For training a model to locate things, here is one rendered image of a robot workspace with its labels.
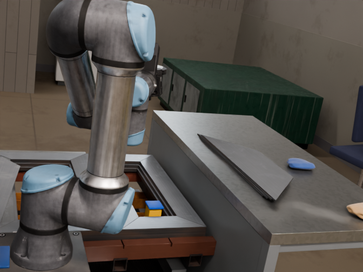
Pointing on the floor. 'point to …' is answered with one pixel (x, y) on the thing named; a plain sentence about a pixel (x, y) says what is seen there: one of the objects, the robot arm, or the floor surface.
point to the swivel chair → (356, 158)
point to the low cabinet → (241, 96)
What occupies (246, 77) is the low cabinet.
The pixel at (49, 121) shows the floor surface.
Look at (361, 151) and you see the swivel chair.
